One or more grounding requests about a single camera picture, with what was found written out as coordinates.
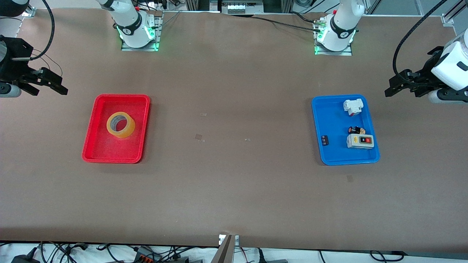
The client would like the yellow tape roll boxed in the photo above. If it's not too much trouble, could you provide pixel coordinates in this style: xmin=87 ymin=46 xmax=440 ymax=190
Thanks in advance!
xmin=106 ymin=112 xmax=136 ymax=139

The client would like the white plastic connector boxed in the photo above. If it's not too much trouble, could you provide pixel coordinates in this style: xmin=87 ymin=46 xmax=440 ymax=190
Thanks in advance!
xmin=343 ymin=99 xmax=365 ymax=117

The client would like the red plastic tray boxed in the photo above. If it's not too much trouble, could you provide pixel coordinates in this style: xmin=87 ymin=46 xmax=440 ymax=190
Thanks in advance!
xmin=82 ymin=94 xmax=151 ymax=164

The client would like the blue plastic tray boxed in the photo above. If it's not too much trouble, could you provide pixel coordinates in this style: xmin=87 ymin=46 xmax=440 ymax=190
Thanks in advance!
xmin=311 ymin=94 xmax=381 ymax=166

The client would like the black power adapter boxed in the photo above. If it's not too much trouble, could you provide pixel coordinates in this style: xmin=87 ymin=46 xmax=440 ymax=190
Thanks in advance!
xmin=11 ymin=248 xmax=41 ymax=263

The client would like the silver socket strip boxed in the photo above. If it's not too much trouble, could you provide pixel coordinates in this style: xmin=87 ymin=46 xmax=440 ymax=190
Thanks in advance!
xmin=219 ymin=0 xmax=264 ymax=15

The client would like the orange power strip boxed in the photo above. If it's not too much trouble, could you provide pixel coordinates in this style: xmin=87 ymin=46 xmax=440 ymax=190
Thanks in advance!
xmin=133 ymin=248 xmax=162 ymax=263

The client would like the white marker tag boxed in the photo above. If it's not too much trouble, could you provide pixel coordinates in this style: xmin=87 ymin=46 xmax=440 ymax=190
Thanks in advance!
xmin=219 ymin=234 xmax=240 ymax=246

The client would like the thin black gripper wire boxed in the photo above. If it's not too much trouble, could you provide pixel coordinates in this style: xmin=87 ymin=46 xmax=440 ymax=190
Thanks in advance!
xmin=31 ymin=54 xmax=63 ymax=78

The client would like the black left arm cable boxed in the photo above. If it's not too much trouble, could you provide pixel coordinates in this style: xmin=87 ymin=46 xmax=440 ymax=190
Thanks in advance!
xmin=392 ymin=0 xmax=449 ymax=85

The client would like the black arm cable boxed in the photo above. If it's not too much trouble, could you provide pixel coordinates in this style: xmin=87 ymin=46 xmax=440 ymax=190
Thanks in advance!
xmin=11 ymin=0 xmax=56 ymax=61
xmin=392 ymin=0 xmax=449 ymax=85

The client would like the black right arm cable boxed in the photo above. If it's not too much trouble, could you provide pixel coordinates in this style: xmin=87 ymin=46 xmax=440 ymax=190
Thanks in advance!
xmin=11 ymin=0 xmax=56 ymax=61

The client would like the grey push-button switch box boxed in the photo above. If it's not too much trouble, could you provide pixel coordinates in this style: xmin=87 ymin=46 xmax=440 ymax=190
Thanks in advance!
xmin=346 ymin=134 xmax=375 ymax=149

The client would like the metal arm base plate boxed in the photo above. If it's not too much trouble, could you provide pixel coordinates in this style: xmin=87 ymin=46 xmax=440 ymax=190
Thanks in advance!
xmin=121 ymin=11 xmax=163 ymax=52
xmin=315 ymin=15 xmax=353 ymax=56

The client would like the short thick black cable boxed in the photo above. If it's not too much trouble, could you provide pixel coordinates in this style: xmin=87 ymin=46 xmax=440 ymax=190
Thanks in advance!
xmin=292 ymin=11 xmax=316 ymax=24

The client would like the long black table cable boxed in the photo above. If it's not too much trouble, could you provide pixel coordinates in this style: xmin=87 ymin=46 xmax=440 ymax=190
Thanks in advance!
xmin=252 ymin=15 xmax=322 ymax=33

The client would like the thin grey cable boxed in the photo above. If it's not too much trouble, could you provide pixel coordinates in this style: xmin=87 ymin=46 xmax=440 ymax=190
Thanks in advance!
xmin=155 ymin=10 xmax=182 ymax=29

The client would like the black looped cable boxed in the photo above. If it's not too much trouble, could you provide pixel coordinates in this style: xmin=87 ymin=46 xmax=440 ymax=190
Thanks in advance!
xmin=369 ymin=250 xmax=406 ymax=262

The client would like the grey metal camera post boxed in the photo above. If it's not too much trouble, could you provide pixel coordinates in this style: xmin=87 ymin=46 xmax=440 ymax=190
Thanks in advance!
xmin=210 ymin=235 xmax=234 ymax=263

